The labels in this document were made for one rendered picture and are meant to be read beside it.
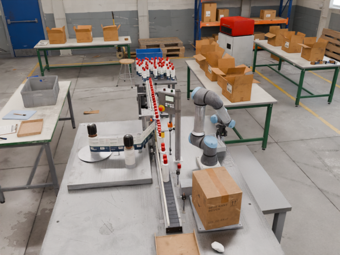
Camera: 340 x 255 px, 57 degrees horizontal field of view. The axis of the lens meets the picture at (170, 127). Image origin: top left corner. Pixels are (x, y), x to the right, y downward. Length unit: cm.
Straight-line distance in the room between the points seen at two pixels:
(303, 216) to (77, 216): 239
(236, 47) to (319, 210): 501
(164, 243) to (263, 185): 97
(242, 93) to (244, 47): 394
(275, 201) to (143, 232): 100
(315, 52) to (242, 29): 216
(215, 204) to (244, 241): 31
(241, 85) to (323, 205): 171
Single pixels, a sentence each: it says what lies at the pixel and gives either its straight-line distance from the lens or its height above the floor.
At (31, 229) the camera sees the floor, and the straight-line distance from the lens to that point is 369.
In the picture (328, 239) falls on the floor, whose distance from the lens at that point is 362.
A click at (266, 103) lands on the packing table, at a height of 75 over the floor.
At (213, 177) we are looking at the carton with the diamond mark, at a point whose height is 112.
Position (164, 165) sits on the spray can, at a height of 104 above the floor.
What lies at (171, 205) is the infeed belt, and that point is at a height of 88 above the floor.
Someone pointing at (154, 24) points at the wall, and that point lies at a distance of 1013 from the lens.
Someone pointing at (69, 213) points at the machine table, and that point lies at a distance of 245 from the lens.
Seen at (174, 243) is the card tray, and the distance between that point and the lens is 213.
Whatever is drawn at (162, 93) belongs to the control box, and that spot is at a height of 146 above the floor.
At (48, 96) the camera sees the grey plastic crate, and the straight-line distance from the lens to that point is 433.
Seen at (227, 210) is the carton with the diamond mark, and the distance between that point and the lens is 214.
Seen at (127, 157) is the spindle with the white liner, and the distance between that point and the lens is 265.
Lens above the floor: 241
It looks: 27 degrees down
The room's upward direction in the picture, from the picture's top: 1 degrees counter-clockwise
